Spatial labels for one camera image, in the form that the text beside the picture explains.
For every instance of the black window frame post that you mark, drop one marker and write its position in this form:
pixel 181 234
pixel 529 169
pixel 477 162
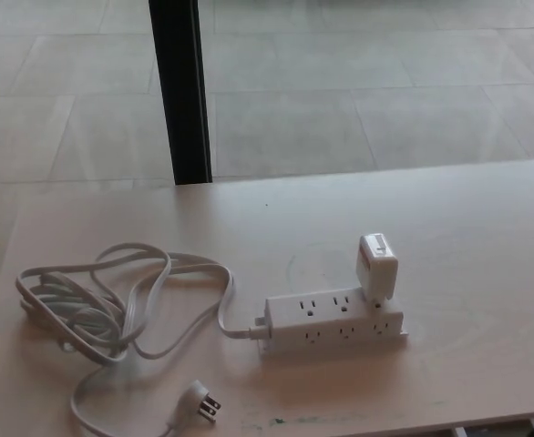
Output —
pixel 180 91

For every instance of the white charger plug red label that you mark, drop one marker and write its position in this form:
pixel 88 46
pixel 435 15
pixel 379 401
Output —
pixel 375 268

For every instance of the white power strip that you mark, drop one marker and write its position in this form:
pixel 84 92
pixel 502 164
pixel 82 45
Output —
pixel 321 324

